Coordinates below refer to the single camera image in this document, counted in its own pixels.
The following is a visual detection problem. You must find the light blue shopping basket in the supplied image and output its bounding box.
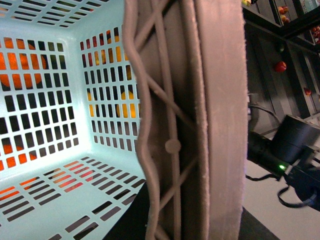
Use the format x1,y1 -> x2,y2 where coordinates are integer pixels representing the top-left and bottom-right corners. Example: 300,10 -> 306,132
0,0 -> 145,240

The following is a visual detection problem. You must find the grey basket handle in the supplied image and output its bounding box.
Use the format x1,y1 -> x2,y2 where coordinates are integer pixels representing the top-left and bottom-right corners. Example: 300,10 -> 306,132
122,0 -> 248,240

